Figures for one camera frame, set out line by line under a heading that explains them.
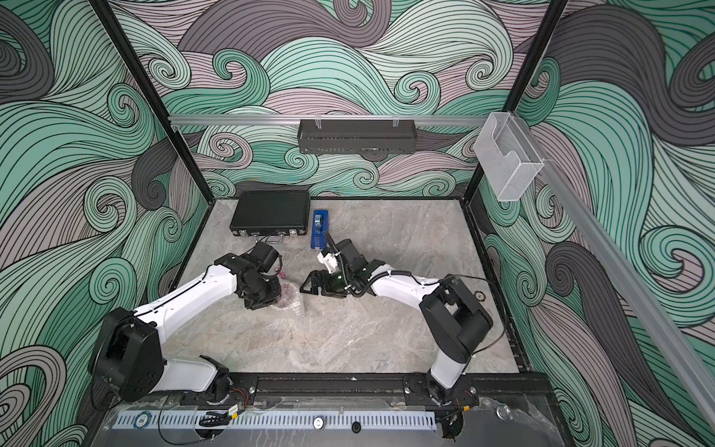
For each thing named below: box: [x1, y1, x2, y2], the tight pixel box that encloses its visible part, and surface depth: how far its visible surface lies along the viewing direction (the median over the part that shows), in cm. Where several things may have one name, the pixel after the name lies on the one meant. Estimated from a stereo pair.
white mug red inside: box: [276, 282, 297, 309], surface depth 83 cm
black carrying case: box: [229, 190, 311, 237], surface depth 109 cm
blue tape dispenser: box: [310, 209, 330, 249], surface depth 106 cm
